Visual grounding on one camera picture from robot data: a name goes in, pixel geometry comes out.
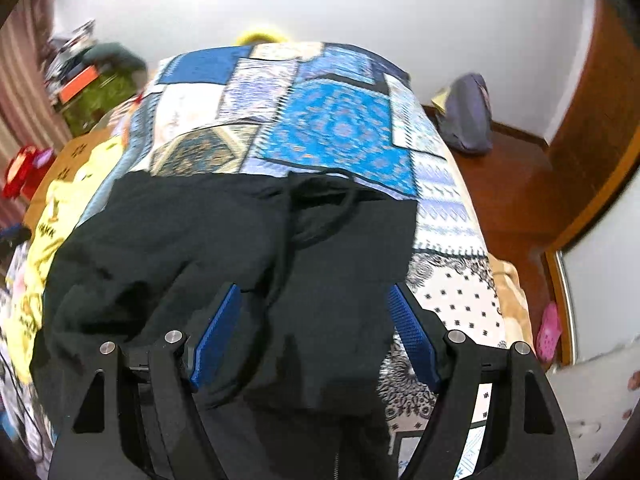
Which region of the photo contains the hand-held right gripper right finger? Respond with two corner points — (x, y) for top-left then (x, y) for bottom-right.
(387, 282), (581, 480)

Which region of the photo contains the tan fleece blanket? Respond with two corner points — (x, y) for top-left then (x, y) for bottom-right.
(487, 252), (534, 349)

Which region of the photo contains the yellow printed garment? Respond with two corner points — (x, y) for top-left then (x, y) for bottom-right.
(10, 137), (126, 386)

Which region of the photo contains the orange box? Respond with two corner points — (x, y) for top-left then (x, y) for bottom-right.
(59, 67), (99, 104)

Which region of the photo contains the grey backpack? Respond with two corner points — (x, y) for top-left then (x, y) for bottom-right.
(440, 72), (494, 156)

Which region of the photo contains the blue patchwork bed blanket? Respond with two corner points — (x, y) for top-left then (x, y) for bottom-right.
(75, 42), (506, 480)

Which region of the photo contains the pile of clothes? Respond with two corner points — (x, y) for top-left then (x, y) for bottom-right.
(42, 20), (98, 92)

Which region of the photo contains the black zip hoodie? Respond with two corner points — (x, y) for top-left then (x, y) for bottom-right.
(30, 169), (419, 480)

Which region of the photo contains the pink slipper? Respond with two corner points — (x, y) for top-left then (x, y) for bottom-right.
(536, 302), (560, 364)

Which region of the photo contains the green cloth covered stand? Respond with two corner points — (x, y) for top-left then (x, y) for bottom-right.
(60, 67), (137, 137)

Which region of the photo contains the white floral cloth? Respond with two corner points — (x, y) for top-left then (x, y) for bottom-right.
(545, 345), (640, 480)

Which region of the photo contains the red plush toy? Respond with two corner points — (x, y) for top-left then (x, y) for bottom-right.
(2, 145), (45, 199)

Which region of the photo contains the brown striped curtain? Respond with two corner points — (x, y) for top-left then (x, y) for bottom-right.
(0, 0), (73, 221)

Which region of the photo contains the brown wooden room door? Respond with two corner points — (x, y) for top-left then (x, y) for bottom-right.
(545, 0), (640, 251)

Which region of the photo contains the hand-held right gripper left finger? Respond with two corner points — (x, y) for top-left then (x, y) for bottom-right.
(47, 282), (244, 480)

